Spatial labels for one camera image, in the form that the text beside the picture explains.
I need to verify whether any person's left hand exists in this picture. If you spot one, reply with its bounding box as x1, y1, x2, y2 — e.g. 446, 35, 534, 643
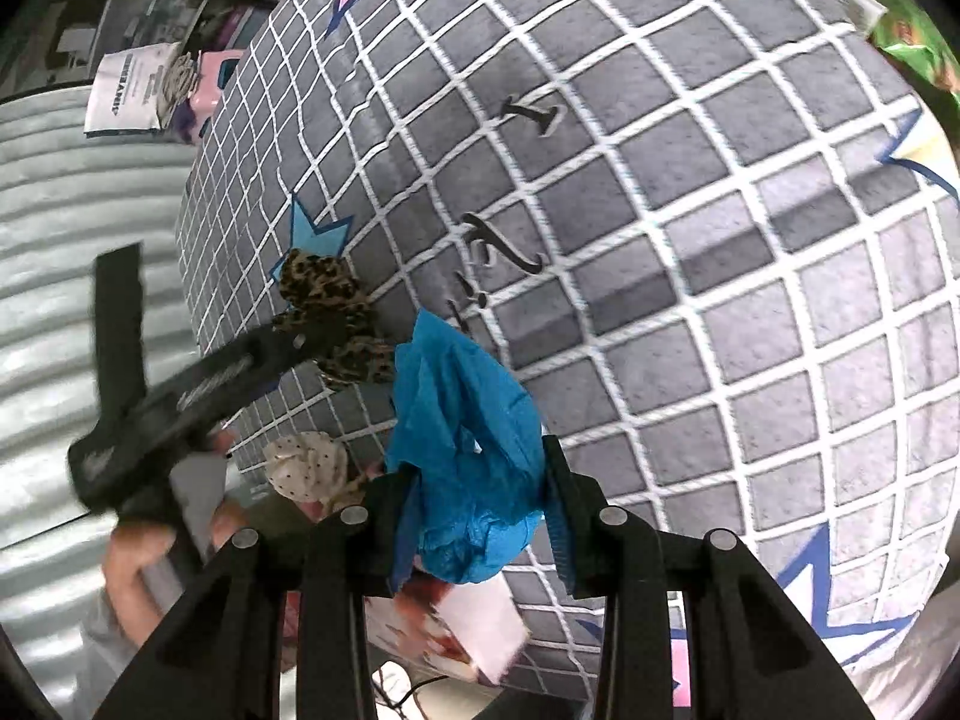
101, 427, 256, 642

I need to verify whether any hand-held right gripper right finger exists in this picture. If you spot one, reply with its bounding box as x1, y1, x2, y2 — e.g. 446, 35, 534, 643
544, 435, 875, 720

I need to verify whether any light green curtain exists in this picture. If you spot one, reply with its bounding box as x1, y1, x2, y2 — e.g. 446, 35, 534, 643
0, 82, 226, 691

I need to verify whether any green snack packet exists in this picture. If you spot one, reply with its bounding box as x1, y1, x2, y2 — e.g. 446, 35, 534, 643
862, 0, 960, 95

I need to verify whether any black cable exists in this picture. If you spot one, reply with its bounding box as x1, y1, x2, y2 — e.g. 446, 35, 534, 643
371, 660, 451, 713

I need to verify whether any white paper bag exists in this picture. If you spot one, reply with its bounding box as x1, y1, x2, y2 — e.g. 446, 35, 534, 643
84, 43, 200, 137

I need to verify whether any white polka dot scrunchie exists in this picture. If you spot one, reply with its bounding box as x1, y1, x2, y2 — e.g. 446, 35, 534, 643
262, 431, 353, 503

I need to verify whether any person's left forearm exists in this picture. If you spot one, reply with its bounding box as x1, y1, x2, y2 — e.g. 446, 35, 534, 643
75, 607, 158, 720

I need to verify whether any floral tissue pack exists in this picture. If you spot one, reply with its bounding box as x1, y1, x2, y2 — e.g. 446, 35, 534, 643
364, 577, 530, 687

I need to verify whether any grey checked star blanket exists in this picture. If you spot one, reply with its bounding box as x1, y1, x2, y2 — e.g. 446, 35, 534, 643
174, 0, 960, 710

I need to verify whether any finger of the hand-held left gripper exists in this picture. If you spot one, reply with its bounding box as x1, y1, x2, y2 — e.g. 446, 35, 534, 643
94, 242, 149, 428
171, 326, 310, 430

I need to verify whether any dark storage shelf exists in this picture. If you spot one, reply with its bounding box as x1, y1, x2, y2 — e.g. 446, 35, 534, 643
0, 0, 316, 102

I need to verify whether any leopard print scrunchie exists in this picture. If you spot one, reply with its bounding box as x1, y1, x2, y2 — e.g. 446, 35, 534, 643
271, 247, 398, 389

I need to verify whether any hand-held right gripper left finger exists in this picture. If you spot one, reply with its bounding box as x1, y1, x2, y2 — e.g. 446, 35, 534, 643
94, 471, 415, 720

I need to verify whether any blue cloth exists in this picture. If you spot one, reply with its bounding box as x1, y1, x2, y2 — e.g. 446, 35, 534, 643
386, 309, 545, 586

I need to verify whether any pink plastic stool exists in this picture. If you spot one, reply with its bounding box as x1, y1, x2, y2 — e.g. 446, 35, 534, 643
172, 7, 260, 143

